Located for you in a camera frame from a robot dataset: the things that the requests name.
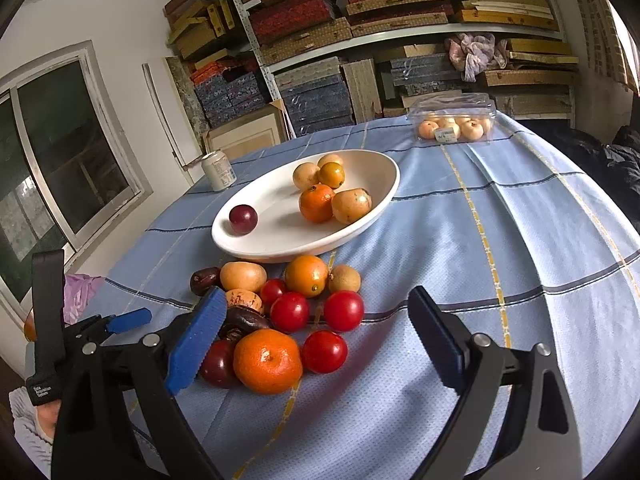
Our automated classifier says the small brownish kiwi-like fruit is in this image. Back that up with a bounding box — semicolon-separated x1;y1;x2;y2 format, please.
328;264;361;292

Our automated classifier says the orange-yellow round persimmon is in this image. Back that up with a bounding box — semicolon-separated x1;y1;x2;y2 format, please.
284;255;329;298

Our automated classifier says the dark purple plum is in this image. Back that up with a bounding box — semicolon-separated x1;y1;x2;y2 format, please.
229;204;258;235

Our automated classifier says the speckled orange-brown fruit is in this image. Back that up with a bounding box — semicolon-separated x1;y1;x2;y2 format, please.
226;288;265;314

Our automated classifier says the person's left hand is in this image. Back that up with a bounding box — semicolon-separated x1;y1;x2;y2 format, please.
35;400;61;443

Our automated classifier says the clear plastic fruit clamshell box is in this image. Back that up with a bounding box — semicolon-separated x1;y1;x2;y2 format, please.
407;92;497;144

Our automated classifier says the white metal storage shelf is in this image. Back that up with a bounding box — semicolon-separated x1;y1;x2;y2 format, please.
232;0;579;136

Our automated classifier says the dark purple mangosteen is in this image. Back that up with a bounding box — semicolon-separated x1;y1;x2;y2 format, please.
218;306;269;344

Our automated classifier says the white drink can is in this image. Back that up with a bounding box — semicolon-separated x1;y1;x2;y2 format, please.
201;150;236;192

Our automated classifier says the dark maroon plum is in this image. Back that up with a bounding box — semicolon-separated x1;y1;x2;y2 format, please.
200;340;238;389

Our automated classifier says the white oval ceramic plate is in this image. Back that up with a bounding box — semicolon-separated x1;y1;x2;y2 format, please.
212;150;400;263

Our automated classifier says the framed picture leaning on shelf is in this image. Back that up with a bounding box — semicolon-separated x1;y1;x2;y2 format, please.
203;104;288;160

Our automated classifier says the window with white frame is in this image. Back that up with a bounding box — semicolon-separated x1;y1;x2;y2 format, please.
1;41;152;318

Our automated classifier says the blue checked tablecloth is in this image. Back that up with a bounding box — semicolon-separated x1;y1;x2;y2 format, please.
79;112;640;480

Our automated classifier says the large yellow-orange pear-like fruit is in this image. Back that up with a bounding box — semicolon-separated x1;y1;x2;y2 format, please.
331;188;372;224

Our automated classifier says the small orange round fruit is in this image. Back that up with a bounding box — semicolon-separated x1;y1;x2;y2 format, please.
318;162;345;190

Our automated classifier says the orange mandarin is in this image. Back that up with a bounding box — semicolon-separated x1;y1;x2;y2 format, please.
298;183;335;223
233;328;303;396

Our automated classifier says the small pale yellow fruit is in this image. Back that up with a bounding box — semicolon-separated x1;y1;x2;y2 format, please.
317;153;344;168

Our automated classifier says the yellow oblong fruit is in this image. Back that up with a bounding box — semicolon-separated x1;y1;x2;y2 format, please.
220;261;267;292

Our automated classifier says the small red cherry tomato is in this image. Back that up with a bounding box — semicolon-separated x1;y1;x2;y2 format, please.
259;278;288;310

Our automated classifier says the red cherry tomato front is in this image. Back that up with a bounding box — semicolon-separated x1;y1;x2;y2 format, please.
302;330;348;374

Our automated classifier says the purple plastic bag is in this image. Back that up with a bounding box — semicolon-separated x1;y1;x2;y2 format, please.
63;274;105;325

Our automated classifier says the pink crumpled cloth on shelf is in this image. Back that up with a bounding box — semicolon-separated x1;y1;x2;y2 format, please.
444;32;508;82

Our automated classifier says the dark clothing pile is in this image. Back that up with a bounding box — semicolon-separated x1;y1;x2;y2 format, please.
521;120;640;231

